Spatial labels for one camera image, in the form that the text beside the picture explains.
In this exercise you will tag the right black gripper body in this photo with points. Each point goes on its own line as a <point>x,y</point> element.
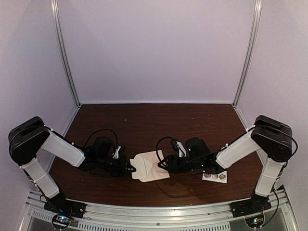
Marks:
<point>180,168</point>

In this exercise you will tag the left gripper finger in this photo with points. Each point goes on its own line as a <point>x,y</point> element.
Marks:
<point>130,167</point>
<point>125,172</point>

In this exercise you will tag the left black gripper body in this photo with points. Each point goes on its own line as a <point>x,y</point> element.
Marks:
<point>115,168</point>

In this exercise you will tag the beige paper envelope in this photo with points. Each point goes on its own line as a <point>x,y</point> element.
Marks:
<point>156,173</point>

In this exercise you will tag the white paper sheet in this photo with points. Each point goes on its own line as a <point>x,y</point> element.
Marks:
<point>142,166</point>

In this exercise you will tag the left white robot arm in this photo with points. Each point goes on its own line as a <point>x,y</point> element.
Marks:
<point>33,137</point>

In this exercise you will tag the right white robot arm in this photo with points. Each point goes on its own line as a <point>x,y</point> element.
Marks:
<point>272,139</point>

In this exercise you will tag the sticker sheet with three seals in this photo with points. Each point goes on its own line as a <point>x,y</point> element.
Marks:
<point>219,178</point>

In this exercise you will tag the left circuit board with leds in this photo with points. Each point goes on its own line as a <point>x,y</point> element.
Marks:
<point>61,221</point>

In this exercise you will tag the circuit board with leds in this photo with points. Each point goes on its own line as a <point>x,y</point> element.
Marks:
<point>61,221</point>
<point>254,222</point>

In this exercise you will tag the right circuit board with leds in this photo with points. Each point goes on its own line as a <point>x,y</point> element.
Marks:
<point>254,222</point>

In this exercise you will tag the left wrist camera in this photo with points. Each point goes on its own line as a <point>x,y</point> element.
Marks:
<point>119,153</point>

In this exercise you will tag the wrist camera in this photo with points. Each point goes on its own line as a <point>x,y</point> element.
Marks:
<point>178,147</point>
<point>119,153</point>

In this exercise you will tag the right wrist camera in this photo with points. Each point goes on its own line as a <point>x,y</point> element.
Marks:
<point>178,147</point>

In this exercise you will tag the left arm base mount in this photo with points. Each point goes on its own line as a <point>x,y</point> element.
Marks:
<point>66,207</point>

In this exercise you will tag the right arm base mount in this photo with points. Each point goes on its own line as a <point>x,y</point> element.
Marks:
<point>248,207</point>

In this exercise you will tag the front aluminium rail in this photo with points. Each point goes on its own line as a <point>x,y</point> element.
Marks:
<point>100,217</point>

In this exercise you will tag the left aluminium frame post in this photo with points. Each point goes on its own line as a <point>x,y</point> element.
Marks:
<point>62,50</point>

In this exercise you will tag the aluminium frame post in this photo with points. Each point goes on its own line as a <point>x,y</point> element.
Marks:
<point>62,50</point>
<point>250,48</point>

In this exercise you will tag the right aluminium frame post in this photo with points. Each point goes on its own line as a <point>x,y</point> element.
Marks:
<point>250,48</point>

